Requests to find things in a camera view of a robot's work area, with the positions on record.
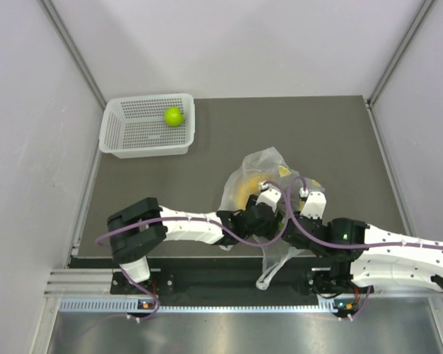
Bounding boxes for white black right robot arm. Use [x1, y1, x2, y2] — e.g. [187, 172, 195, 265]
[282, 213, 443, 293]

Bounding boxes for aluminium frame rail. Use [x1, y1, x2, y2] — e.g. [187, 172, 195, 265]
[44, 268, 113, 296]

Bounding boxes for yellow banana bunch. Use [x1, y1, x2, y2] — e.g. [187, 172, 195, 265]
[234, 174, 271, 209]

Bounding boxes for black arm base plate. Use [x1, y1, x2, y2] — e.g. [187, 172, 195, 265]
[111, 268, 365, 306]

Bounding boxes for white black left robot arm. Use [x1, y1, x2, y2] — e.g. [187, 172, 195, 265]
[106, 188, 284, 293]

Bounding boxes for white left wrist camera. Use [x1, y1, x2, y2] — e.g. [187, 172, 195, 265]
[255, 181, 282, 211]

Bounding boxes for green apple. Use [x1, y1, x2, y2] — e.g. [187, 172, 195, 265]
[164, 106, 185, 127]

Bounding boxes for white slotted cable duct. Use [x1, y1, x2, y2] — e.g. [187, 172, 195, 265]
[58, 298, 359, 314]

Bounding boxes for clear plastic bag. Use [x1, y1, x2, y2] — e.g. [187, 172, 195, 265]
[219, 146, 326, 292]

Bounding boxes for white perforated plastic basket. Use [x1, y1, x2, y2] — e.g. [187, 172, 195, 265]
[99, 93, 196, 159]

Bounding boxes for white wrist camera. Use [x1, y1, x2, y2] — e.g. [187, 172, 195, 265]
[299, 188, 326, 220]
[255, 181, 282, 211]

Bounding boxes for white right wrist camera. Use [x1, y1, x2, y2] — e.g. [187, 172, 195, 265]
[299, 188, 326, 220]

